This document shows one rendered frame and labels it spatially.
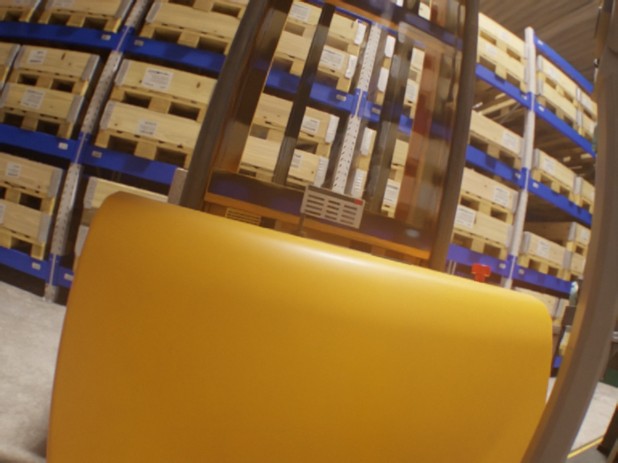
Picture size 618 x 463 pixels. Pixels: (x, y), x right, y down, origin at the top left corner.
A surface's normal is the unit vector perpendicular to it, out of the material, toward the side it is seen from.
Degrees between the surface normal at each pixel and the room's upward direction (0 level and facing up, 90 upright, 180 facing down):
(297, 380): 74
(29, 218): 90
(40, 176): 90
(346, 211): 90
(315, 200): 90
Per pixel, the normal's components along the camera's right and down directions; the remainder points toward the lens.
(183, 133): 0.25, 0.03
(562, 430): -0.53, -0.17
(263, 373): 0.29, -0.25
